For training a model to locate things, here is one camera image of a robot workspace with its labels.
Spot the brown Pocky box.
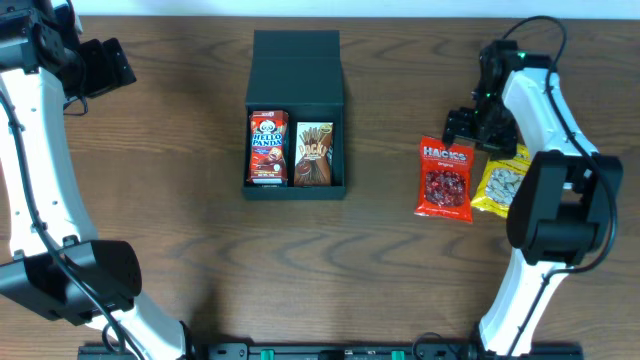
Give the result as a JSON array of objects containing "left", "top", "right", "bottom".
[{"left": 294, "top": 122, "right": 333, "bottom": 187}]

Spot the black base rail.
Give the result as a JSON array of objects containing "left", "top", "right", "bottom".
[{"left": 76, "top": 342, "right": 585, "bottom": 360}]

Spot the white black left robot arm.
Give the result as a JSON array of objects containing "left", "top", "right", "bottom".
[{"left": 1, "top": 1, "right": 194, "bottom": 359}]

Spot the red Hello Panda box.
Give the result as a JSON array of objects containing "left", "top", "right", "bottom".
[{"left": 247, "top": 110, "right": 288, "bottom": 186}]

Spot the red Hacks candy bag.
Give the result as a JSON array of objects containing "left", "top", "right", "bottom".
[{"left": 414, "top": 136, "right": 474, "bottom": 223}]

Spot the yellow seeds snack bag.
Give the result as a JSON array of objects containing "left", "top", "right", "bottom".
[{"left": 471, "top": 144, "right": 531, "bottom": 218}]

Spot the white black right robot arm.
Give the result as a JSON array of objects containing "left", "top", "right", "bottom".
[{"left": 442, "top": 39, "right": 623, "bottom": 359}]

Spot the dark green gift box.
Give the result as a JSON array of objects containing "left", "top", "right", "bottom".
[{"left": 242, "top": 30, "right": 346, "bottom": 200}]

